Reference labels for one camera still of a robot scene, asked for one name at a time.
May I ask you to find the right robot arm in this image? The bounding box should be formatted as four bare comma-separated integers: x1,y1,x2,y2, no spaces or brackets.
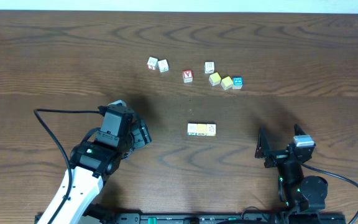
255,124,328,224

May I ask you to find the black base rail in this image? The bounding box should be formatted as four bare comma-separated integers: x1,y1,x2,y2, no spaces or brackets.
78,213,346,224

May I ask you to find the green picture block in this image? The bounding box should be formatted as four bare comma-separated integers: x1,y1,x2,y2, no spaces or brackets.
206,124,216,136

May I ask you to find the red M letter block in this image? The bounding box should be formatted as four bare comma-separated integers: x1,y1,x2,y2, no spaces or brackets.
187,123,198,136

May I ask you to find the yellow block left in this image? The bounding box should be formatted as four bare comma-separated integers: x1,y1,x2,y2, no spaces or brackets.
209,72,221,86

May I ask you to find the white B letter block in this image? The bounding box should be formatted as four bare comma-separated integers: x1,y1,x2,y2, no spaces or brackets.
204,62,215,74

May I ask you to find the yellow block right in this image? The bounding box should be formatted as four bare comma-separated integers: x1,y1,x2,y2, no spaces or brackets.
221,77,234,90

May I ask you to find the white block red side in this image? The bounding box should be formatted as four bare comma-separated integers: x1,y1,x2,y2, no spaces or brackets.
147,57,158,70

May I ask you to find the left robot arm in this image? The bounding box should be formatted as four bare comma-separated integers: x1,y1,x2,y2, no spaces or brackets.
36,100,152,223

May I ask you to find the yellow block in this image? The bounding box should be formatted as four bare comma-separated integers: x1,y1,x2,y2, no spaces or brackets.
209,72,221,86
221,77,234,90

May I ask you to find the blue picture block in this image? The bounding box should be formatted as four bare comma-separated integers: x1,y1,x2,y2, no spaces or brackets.
232,77,244,90

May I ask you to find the cream picture block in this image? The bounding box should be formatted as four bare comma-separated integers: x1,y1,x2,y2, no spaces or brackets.
196,124,207,136

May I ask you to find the red A letter block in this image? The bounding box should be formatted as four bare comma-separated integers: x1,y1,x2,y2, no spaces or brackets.
182,70,193,83

